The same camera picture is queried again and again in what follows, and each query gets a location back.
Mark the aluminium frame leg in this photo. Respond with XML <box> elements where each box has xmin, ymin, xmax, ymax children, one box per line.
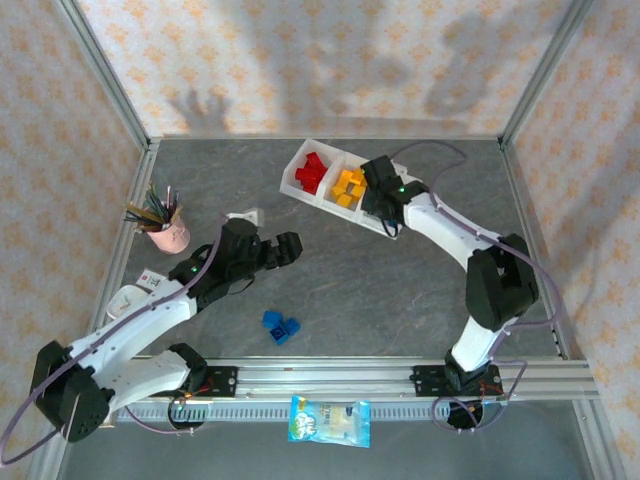
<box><xmin>573</xmin><ymin>399</ymin><xmax>627</xmax><ymax>480</ymax></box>
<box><xmin>27</xmin><ymin>429</ymin><xmax>71</xmax><ymax>480</ymax></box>

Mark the pink pencil cup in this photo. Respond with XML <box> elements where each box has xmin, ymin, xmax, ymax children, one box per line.
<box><xmin>141</xmin><ymin>207</ymin><xmax>192</xmax><ymax>256</ymax></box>

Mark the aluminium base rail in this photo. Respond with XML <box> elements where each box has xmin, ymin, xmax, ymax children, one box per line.
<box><xmin>134</xmin><ymin>357</ymin><xmax>599</xmax><ymax>401</ymax></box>

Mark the green pencil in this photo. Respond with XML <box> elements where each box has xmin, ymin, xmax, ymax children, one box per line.
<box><xmin>148</xmin><ymin>183</ymin><xmax>165</xmax><ymax>221</ymax></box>

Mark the small white clock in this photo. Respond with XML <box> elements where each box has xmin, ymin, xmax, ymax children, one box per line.
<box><xmin>107</xmin><ymin>285</ymin><xmax>151</xmax><ymax>321</ymax></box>

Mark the white plastic bin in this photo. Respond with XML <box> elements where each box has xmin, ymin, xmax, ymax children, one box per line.
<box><xmin>319</xmin><ymin>152</ymin><xmax>374</xmax><ymax>221</ymax></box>
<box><xmin>278</xmin><ymin>138</ymin><xmax>347</xmax><ymax>207</ymax></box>
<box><xmin>357</xmin><ymin>159</ymin><xmax>419</xmax><ymax>241</ymax></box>

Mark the aluminium frame side rail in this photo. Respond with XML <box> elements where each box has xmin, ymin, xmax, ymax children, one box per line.
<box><xmin>82</xmin><ymin>142</ymin><xmax>161</xmax><ymax>361</ymax></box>
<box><xmin>499</xmin><ymin>139</ymin><xmax>586</xmax><ymax>361</ymax></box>

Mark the grey slotted cable tray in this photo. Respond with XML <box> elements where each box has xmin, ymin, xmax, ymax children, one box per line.
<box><xmin>107</xmin><ymin>399</ymin><xmax>501</xmax><ymax>422</ymax></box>

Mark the blue white snack bag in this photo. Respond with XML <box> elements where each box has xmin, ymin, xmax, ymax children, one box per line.
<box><xmin>287</xmin><ymin>394</ymin><xmax>372</xmax><ymax>449</ymax></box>

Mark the white card with red print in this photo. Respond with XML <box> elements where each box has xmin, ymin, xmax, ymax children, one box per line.
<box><xmin>137</xmin><ymin>268</ymin><xmax>171</xmax><ymax>296</ymax></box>

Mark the brown pencil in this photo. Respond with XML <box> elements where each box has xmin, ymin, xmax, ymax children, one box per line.
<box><xmin>124</xmin><ymin>201</ymin><xmax>162</xmax><ymax>221</ymax></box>

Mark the aluminium frame bar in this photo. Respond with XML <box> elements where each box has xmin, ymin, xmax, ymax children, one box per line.
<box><xmin>148</xmin><ymin>133</ymin><xmax>504</xmax><ymax>144</ymax></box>

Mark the aluminium frame post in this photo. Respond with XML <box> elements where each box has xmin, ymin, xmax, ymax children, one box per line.
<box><xmin>499</xmin><ymin>0</ymin><xmax>596</xmax><ymax>149</ymax></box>
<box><xmin>54</xmin><ymin>0</ymin><xmax>151</xmax><ymax>151</ymax></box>

